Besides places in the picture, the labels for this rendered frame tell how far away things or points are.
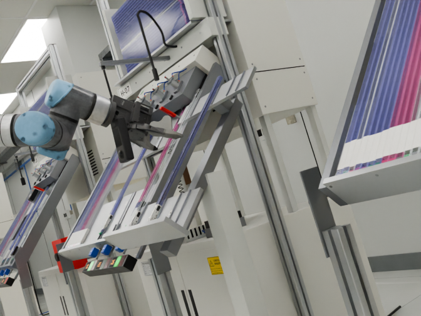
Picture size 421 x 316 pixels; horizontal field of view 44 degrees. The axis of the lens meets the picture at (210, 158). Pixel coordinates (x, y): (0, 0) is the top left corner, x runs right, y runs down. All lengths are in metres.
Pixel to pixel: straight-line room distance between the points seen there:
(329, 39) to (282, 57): 1.30
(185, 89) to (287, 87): 0.46
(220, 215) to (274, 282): 0.59
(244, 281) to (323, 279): 0.71
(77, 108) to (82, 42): 4.11
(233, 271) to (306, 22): 2.43
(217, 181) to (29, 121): 0.48
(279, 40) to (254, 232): 0.80
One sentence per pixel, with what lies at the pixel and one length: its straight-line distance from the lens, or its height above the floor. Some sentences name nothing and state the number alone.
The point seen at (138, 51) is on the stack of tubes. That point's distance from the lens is 2.26.
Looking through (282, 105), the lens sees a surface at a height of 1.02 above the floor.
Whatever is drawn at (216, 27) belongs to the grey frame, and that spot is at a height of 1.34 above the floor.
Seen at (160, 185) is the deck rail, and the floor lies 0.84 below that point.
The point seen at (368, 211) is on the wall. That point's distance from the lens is 3.43.
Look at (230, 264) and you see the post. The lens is 1.35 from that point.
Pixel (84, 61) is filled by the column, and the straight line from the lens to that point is 5.36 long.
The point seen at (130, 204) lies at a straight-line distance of 1.80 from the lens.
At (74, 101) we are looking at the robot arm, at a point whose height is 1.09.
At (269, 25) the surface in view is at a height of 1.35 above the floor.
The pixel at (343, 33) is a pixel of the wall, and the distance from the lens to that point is 3.35.
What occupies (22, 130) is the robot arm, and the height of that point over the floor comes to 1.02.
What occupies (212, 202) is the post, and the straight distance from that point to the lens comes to 1.33.
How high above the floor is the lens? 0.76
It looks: 4 degrees up
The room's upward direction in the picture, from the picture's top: 17 degrees counter-clockwise
